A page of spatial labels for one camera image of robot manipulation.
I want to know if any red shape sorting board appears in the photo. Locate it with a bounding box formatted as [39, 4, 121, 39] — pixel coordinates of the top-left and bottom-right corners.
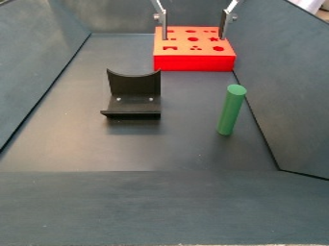
[153, 26, 237, 71]

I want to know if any green cylinder peg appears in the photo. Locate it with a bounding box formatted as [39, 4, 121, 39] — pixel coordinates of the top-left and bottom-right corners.
[216, 85, 248, 135]

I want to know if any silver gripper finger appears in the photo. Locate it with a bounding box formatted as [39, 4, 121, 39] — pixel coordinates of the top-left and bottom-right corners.
[218, 0, 241, 40]
[150, 0, 167, 40]

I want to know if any black curved holder bracket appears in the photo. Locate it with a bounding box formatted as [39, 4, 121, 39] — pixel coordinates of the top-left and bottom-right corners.
[100, 70, 162, 118]

